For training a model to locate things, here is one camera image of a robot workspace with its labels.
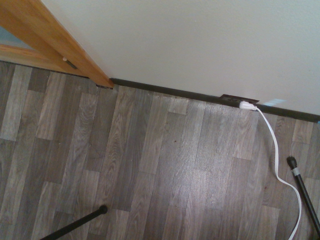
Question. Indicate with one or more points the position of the wooden door frame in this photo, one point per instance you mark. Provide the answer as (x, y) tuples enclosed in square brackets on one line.
[(62, 37)]

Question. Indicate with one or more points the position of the white power plug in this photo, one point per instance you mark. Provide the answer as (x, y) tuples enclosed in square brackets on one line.
[(246, 105)]

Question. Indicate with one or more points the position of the black baseboard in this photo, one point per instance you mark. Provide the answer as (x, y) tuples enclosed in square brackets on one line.
[(175, 90)]

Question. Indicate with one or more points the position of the wooden door with glass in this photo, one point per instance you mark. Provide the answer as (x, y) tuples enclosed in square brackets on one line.
[(17, 50)]

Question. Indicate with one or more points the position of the black tripod leg with tape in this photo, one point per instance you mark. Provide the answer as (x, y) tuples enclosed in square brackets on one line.
[(303, 190)]

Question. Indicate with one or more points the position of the dark wall outlet plate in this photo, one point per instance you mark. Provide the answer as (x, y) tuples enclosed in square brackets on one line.
[(228, 98)]

